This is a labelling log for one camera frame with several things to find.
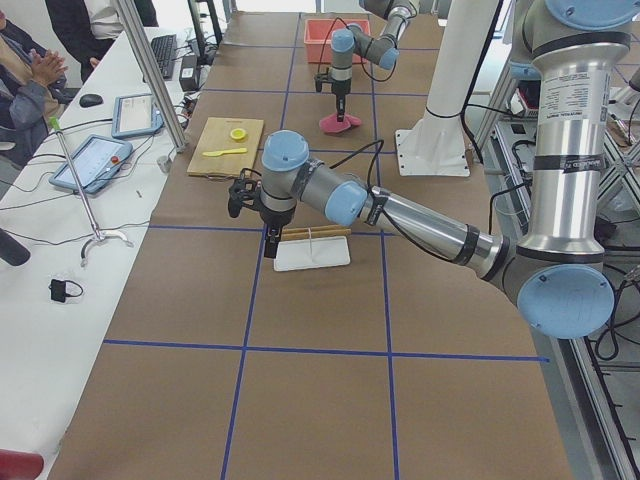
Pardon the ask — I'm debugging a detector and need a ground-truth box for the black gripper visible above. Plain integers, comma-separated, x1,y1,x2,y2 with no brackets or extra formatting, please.
331,78,350,122
260,208,295,259

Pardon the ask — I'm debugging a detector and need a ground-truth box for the pink cleaning cloth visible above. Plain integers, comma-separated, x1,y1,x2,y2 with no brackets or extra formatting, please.
319,113,362,135

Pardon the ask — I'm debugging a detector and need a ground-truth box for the wooden rack rod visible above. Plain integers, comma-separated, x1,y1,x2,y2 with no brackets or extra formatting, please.
281,228,351,241
282,225,351,239

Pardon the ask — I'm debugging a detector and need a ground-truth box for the white rectangular tray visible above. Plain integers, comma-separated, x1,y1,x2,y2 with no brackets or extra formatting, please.
273,236,351,272

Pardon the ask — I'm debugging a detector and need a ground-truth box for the pink plastic bin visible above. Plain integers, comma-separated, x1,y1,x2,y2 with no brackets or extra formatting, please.
303,18,371,65

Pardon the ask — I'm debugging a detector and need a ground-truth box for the yellow plastic knife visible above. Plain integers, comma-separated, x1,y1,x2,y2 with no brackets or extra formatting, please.
202,147,248,158

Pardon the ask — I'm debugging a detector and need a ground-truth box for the lemon slice toy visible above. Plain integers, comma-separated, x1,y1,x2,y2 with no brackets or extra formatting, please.
229,127,247,142

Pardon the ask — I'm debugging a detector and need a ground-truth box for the wooden cutting board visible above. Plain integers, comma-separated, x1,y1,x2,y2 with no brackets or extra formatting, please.
187,117,264,177

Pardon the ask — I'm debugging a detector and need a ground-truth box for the black power adapter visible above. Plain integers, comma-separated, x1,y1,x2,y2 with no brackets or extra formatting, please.
179,54,200,92

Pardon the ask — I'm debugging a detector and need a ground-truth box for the reacher grabber stick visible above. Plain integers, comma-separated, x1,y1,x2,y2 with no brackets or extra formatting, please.
49,116,134,268

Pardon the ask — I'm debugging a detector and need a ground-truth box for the black keyboard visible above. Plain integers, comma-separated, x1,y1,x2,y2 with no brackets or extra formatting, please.
150,34,177,79

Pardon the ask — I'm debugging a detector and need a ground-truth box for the far teach pendant tablet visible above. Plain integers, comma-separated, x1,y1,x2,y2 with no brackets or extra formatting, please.
111,94,164,139

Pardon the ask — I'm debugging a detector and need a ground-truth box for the teach pendant tablet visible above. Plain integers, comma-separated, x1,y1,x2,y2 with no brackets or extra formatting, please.
111,94,164,139
65,134,133,194

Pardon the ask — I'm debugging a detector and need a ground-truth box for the near teach pendant tablet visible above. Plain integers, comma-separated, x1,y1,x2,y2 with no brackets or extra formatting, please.
65,134,133,194

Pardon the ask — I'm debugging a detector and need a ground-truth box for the small black clip device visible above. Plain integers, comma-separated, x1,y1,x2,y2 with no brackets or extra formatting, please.
49,279,84,303

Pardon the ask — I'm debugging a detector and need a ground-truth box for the black computer mouse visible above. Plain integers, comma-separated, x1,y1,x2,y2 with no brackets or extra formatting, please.
79,94,104,108

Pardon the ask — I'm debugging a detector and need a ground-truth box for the seated person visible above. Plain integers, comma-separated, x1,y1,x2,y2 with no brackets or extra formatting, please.
1,15,69,169

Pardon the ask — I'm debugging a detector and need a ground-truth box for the red bottle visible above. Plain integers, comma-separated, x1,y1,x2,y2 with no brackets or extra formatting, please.
0,449,44,480

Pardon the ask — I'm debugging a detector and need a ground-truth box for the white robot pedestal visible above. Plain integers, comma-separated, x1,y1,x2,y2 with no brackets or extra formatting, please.
396,0,502,177

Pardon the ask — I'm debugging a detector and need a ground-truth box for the aluminium frame post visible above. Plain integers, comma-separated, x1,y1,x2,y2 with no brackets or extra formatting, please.
115,0,187,153

